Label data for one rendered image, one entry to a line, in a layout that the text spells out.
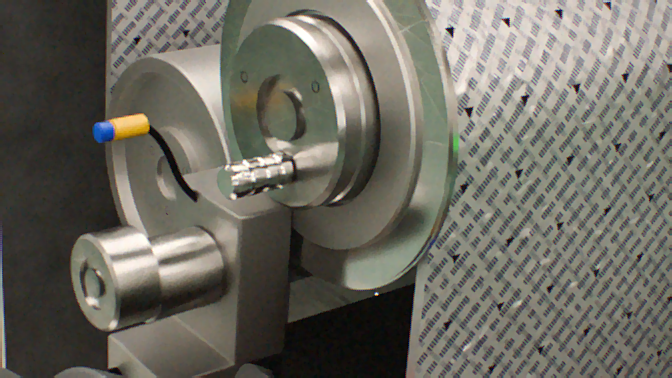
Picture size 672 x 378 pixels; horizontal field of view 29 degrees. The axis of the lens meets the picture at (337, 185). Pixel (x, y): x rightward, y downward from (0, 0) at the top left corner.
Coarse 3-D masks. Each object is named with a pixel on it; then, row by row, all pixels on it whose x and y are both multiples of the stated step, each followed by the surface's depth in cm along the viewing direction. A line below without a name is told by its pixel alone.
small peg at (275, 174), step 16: (256, 160) 49; (272, 160) 49; (288, 160) 50; (224, 176) 49; (240, 176) 48; (256, 176) 49; (272, 176) 49; (288, 176) 50; (224, 192) 49; (240, 192) 48; (256, 192) 49
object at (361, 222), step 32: (256, 0) 53; (288, 0) 51; (320, 0) 49; (352, 0) 48; (352, 32) 48; (384, 32) 47; (384, 64) 47; (384, 96) 47; (384, 128) 48; (416, 128) 46; (384, 160) 48; (416, 160) 47; (384, 192) 48; (320, 224) 52; (352, 224) 50; (384, 224) 49
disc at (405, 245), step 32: (384, 0) 47; (416, 0) 45; (224, 32) 55; (416, 32) 46; (224, 64) 56; (416, 64) 46; (448, 64) 45; (224, 96) 56; (416, 96) 46; (448, 96) 45; (448, 128) 45; (448, 160) 46; (416, 192) 47; (448, 192) 46; (416, 224) 48; (320, 256) 53; (352, 256) 51; (384, 256) 50; (416, 256) 48; (352, 288) 52
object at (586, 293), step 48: (528, 240) 52; (576, 240) 54; (624, 240) 56; (432, 288) 49; (480, 288) 51; (528, 288) 53; (576, 288) 55; (624, 288) 58; (432, 336) 50; (480, 336) 52; (528, 336) 54; (576, 336) 57; (624, 336) 59
